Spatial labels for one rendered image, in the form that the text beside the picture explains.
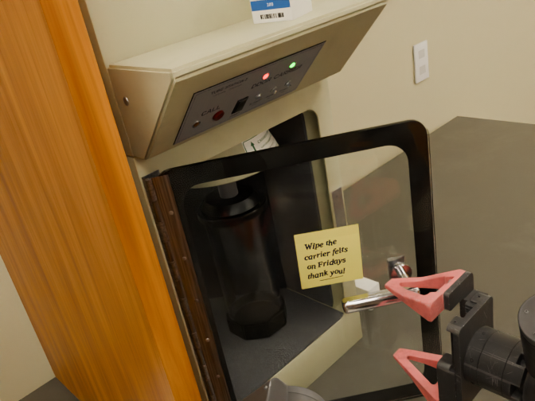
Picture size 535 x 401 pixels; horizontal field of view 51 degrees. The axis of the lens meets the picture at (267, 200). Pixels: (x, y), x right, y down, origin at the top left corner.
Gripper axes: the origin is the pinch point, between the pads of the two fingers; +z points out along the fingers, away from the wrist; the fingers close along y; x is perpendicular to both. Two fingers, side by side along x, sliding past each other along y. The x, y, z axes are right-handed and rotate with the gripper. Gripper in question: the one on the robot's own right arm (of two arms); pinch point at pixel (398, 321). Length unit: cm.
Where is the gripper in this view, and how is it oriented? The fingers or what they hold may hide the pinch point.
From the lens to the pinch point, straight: 64.8
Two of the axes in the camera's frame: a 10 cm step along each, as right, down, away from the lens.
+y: -1.9, -8.8, -4.3
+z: -6.8, -2.0, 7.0
